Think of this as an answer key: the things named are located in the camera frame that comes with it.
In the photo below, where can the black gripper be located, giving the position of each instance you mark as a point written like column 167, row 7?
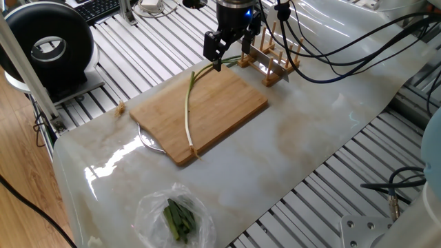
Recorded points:
column 234, row 19

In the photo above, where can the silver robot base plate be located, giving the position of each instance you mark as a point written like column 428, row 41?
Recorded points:
column 361, row 230

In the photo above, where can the cut garlic root end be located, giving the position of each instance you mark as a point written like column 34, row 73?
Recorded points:
column 119, row 108

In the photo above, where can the chopped green garlic leaves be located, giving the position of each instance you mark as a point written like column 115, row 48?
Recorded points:
column 175, row 217

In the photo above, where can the wooden peg dish rack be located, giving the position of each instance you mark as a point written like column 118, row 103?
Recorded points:
column 244, row 62

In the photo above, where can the green garlic stalk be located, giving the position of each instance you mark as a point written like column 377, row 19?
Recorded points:
column 186, row 117

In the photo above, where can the steel cleaver knife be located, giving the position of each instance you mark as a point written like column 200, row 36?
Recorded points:
column 258, row 56

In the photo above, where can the clear plastic bag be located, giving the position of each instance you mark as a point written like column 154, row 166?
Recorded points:
column 148, row 213

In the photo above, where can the black keyboard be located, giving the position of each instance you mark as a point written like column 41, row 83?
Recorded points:
column 98, row 8

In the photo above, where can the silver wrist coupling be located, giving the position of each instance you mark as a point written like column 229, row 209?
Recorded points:
column 236, row 2

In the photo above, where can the aluminium frame post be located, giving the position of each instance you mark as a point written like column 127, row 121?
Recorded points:
column 128, row 12
column 31, row 75

